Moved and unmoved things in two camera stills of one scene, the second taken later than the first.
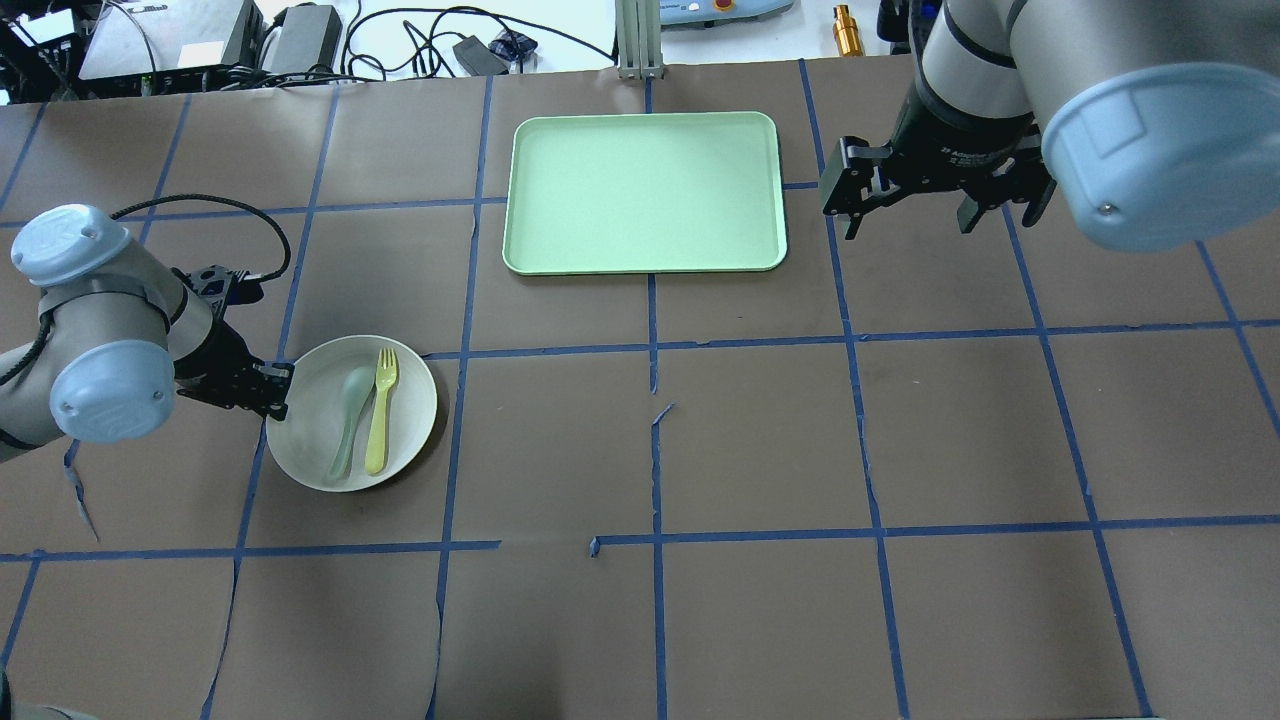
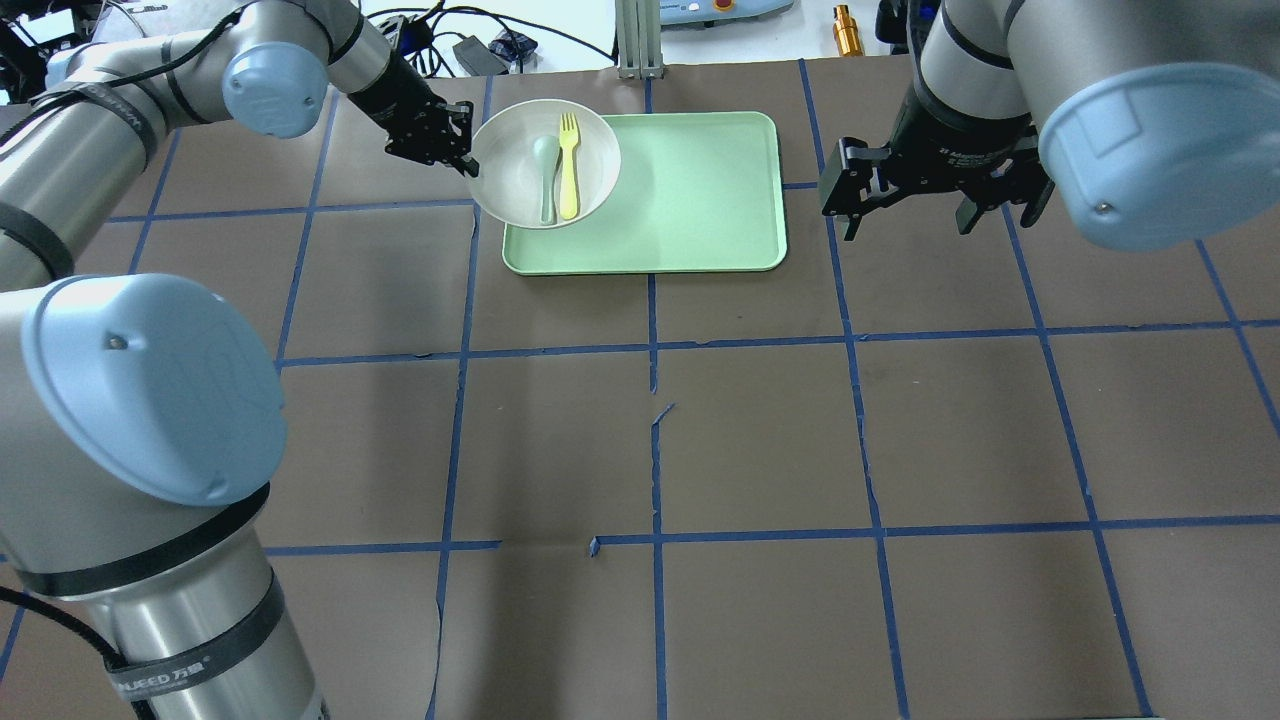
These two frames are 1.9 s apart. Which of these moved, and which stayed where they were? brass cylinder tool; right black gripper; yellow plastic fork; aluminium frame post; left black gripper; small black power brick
Moved: left black gripper; yellow plastic fork
Stayed: brass cylinder tool; small black power brick; aluminium frame post; right black gripper
